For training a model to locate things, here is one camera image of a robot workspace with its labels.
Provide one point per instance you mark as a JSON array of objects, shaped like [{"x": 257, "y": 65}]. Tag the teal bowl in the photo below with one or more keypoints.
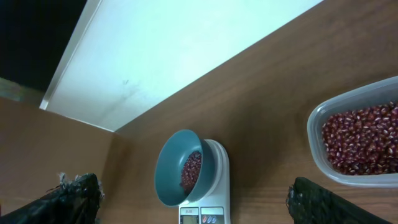
[{"x": 170, "y": 163}]

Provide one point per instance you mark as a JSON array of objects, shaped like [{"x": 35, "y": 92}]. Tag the red beans in bowl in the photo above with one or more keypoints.
[{"x": 191, "y": 171}]

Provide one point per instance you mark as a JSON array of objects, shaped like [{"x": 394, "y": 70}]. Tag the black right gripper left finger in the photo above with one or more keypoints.
[{"x": 71, "y": 202}]

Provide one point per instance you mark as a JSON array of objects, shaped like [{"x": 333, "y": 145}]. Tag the white digital kitchen scale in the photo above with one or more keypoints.
[{"x": 214, "y": 206}]

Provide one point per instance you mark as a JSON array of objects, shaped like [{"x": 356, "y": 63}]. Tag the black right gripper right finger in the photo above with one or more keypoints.
[{"x": 310, "y": 203}]

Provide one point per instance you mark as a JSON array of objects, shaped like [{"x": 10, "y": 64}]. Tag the clear plastic container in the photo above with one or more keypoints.
[{"x": 377, "y": 93}]

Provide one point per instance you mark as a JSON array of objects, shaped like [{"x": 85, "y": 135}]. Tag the red beans in container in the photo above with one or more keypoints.
[{"x": 362, "y": 142}]

